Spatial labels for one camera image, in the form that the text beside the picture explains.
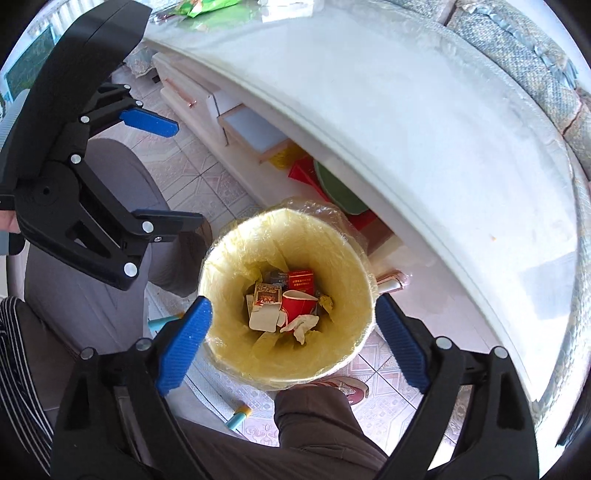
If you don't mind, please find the patterned tissue box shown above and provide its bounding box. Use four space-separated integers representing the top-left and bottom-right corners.
257 0 315 24

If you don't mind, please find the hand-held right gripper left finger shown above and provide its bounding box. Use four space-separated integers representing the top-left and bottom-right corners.
50 295 214 480

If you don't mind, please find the small brown box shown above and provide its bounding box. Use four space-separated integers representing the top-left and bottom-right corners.
252 282 283 308

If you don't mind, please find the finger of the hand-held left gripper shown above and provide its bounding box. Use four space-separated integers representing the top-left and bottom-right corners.
14 157 206 291
76 83 180 139

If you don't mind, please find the green wall poster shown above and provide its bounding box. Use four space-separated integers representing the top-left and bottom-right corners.
2 23 58 100

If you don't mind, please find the red paper packet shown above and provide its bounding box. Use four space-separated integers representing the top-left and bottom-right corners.
288 156 333 201

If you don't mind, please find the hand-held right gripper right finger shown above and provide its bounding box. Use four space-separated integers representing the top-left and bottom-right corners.
375 293 541 480

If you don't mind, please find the green chip bag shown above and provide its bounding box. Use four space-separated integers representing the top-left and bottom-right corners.
178 0 228 19

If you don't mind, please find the white table drawer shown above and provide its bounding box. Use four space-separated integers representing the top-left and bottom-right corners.
217 104 293 163

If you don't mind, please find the person's right leg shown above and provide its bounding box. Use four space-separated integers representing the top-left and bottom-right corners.
178 388 389 480

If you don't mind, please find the striped shirt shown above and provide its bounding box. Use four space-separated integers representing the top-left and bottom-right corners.
0 295 56 476

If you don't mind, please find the bin with yellow plastic liner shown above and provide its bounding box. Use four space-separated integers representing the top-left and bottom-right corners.
198 198 380 393

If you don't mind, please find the green plate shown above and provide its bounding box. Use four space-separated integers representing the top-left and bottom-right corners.
314 159 370 216

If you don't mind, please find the white coffee table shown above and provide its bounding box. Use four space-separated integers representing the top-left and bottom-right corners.
143 0 591 407

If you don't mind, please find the red paper cup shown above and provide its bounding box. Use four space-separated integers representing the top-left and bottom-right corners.
281 290 320 326

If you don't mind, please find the red sneaker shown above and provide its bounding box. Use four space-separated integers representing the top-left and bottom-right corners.
302 376 370 407

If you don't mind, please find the yellow packet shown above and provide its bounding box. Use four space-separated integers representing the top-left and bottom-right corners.
269 144 306 169

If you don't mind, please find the red cigarette pack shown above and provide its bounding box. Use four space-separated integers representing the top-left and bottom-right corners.
287 269 315 296

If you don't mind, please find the white and blue cigarette pack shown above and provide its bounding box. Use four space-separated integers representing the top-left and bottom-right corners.
249 302 289 332

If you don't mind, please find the quilted blue corner sofa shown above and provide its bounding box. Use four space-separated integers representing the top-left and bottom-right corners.
388 0 591 418

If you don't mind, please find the white tissue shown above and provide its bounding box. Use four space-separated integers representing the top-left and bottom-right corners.
279 314 321 346

